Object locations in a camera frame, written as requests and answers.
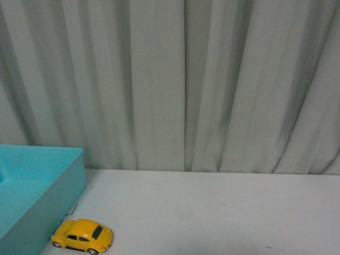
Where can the yellow beetle toy car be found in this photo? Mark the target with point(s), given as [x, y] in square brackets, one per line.
[83, 235]

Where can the grey curtain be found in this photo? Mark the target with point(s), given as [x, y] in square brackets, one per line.
[195, 86]

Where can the turquoise plastic storage box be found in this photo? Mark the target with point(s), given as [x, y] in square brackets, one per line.
[39, 187]

